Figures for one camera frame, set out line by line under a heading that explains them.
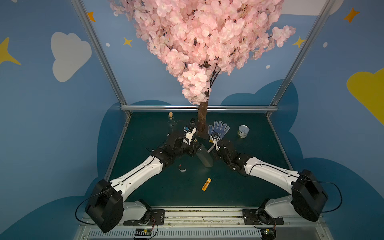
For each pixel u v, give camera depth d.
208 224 0.73
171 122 0.88
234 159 0.63
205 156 0.84
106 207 0.40
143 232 0.73
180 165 0.91
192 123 0.84
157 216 0.75
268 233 0.73
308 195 0.42
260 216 0.66
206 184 0.86
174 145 0.60
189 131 0.69
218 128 1.12
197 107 0.94
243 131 1.04
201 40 0.48
